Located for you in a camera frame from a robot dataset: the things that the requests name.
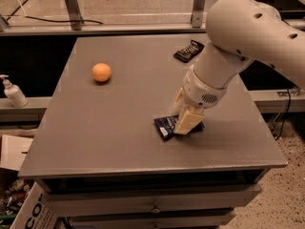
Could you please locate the metal frame post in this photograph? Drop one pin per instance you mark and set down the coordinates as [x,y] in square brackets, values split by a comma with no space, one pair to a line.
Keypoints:
[197,13]
[74,14]

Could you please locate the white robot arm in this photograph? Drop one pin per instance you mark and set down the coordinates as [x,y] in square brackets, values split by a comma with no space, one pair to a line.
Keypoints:
[240,32]

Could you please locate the right metal frame post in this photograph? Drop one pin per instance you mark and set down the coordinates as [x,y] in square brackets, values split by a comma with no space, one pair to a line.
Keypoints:
[197,13]

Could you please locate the left metal frame post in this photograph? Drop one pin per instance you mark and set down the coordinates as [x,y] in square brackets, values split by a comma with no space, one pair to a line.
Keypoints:
[74,14]

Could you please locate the orange ball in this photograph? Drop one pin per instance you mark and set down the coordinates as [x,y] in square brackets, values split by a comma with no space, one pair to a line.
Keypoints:
[101,72]

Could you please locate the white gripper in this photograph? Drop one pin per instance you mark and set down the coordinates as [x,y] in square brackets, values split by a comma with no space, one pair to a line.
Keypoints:
[199,92]

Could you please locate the horizontal metal frame rail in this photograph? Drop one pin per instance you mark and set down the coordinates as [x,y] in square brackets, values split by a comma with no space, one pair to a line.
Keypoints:
[7,29]

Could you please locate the black snack bar wrapper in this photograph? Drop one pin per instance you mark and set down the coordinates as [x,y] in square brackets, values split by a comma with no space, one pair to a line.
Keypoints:
[189,52]

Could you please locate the grey drawer cabinet table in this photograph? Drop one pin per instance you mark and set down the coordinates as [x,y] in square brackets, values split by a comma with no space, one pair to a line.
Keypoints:
[103,164]

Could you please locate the blue rxbar blueberry wrapper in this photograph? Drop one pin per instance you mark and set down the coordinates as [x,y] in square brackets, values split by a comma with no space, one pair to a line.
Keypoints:
[165,125]

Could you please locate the open cardboard box flap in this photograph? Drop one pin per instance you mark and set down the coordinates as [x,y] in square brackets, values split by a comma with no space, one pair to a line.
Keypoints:
[13,151]

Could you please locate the white cardboard box with lettering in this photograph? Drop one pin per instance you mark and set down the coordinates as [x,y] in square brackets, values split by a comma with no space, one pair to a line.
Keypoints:
[34,213]

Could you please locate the white pump sanitizer bottle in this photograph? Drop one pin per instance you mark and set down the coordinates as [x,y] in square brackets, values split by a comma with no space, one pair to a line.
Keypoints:
[13,93]

